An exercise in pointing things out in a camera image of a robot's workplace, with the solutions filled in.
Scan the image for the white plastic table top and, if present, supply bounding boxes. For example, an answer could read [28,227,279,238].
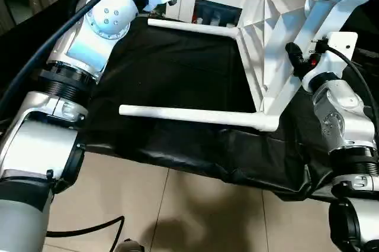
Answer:
[236,0,363,133]

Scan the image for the white glass-door cabinet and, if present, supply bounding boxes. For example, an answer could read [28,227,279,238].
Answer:
[165,0,250,28]

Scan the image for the black work mat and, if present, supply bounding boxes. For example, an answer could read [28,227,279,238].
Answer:
[0,0,379,201]

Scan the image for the black floor cables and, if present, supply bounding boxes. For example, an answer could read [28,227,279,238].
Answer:
[46,215,126,240]

